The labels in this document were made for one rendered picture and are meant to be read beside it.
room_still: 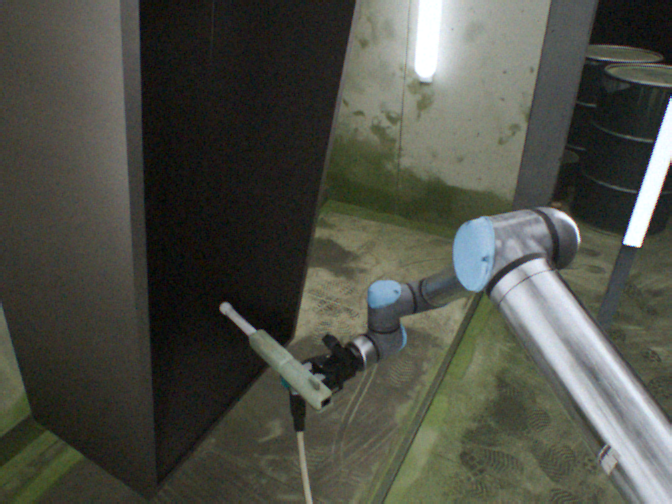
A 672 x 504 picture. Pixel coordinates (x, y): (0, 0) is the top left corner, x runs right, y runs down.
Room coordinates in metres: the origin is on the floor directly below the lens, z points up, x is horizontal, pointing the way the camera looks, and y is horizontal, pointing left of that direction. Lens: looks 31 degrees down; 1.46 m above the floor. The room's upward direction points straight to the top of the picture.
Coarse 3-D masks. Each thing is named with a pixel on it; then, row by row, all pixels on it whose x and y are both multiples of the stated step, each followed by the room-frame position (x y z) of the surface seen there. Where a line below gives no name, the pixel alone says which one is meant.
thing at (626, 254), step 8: (624, 248) 1.48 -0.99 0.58; (632, 248) 1.47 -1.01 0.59; (624, 256) 1.48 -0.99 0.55; (632, 256) 1.47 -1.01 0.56; (616, 264) 1.48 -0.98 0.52; (624, 264) 1.47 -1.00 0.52; (616, 272) 1.48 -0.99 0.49; (624, 272) 1.47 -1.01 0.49; (616, 280) 1.48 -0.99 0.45; (624, 280) 1.46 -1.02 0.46; (608, 288) 1.48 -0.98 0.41; (616, 288) 1.47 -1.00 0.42; (608, 296) 1.48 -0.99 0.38; (616, 296) 1.47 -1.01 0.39; (608, 304) 1.48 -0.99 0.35; (616, 304) 1.46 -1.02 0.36; (600, 312) 1.48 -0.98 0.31; (608, 312) 1.47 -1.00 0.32; (600, 320) 1.48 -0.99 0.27; (608, 320) 1.47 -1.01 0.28; (608, 328) 1.46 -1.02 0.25
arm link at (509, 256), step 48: (480, 240) 0.69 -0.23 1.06; (528, 240) 0.70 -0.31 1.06; (480, 288) 0.67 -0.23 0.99; (528, 288) 0.62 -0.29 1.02; (528, 336) 0.57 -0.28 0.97; (576, 336) 0.54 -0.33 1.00; (576, 384) 0.49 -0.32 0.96; (624, 384) 0.47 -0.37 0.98; (624, 432) 0.42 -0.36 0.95; (624, 480) 0.38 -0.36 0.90
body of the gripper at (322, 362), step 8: (352, 352) 1.02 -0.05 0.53; (320, 360) 0.99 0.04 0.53; (328, 360) 0.99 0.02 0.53; (336, 360) 0.99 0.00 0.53; (352, 360) 1.02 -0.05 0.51; (360, 360) 1.01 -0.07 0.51; (320, 368) 0.97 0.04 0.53; (328, 368) 0.96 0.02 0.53; (336, 368) 0.96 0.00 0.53; (344, 368) 1.00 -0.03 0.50; (352, 368) 1.02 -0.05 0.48; (360, 368) 1.01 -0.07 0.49; (344, 376) 1.00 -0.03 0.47; (352, 376) 1.01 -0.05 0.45; (336, 384) 0.97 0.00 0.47; (336, 392) 0.96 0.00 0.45
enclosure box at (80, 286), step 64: (0, 0) 0.64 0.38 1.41; (64, 0) 0.59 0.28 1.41; (128, 0) 0.56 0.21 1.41; (192, 0) 1.19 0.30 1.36; (256, 0) 1.20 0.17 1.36; (320, 0) 1.13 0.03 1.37; (0, 64) 0.65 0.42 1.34; (64, 64) 0.60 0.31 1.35; (128, 64) 0.56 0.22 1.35; (192, 64) 1.20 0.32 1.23; (256, 64) 1.20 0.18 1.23; (320, 64) 1.13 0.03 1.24; (0, 128) 0.67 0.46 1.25; (64, 128) 0.61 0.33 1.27; (128, 128) 0.57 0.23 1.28; (192, 128) 1.22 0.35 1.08; (256, 128) 1.21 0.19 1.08; (320, 128) 1.13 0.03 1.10; (0, 192) 0.70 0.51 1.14; (64, 192) 0.63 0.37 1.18; (128, 192) 0.57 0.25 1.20; (192, 192) 1.25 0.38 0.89; (256, 192) 1.21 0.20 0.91; (320, 192) 1.11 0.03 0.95; (0, 256) 0.73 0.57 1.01; (64, 256) 0.65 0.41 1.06; (128, 256) 0.58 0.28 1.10; (192, 256) 1.27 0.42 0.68; (256, 256) 1.22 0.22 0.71; (64, 320) 0.67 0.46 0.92; (128, 320) 0.60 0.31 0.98; (192, 320) 1.18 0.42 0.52; (256, 320) 1.22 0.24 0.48; (64, 384) 0.70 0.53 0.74; (128, 384) 0.62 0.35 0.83; (192, 384) 0.95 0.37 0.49; (128, 448) 0.64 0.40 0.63; (192, 448) 0.76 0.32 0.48
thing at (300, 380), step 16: (224, 304) 1.19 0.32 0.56; (240, 320) 1.12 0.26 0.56; (256, 336) 1.04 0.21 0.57; (256, 352) 1.02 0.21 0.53; (272, 352) 0.97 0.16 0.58; (272, 368) 0.96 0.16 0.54; (288, 368) 0.92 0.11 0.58; (304, 368) 0.92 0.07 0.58; (288, 384) 0.90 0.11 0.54; (304, 384) 0.86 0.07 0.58; (320, 384) 0.86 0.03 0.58; (304, 400) 0.91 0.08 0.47; (320, 400) 0.82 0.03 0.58; (304, 416) 0.90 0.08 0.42
